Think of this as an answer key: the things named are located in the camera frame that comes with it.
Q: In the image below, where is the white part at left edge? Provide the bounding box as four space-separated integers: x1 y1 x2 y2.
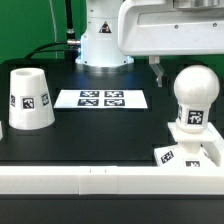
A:
0 121 3 141

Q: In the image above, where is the white lamp hood cone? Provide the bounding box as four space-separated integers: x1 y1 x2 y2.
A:
9 68 55 130

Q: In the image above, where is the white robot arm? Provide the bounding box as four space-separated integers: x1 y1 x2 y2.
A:
76 0 224 86

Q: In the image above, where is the white lamp base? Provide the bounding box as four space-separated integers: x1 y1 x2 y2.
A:
154 122 224 168

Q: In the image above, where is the black cable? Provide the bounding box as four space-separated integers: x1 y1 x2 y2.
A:
23 0 82 60

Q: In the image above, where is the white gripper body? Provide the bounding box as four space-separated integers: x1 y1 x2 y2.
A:
118 0 224 56

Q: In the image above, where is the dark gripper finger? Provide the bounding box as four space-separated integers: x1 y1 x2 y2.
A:
149 56 165 87

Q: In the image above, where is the white marker sheet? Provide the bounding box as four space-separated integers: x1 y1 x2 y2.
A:
54 90 148 109

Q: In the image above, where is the white lamp bulb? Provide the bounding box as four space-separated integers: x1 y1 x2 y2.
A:
174 65 220 133

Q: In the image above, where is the white L-shaped fence wall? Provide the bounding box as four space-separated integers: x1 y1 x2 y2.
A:
0 124 224 195

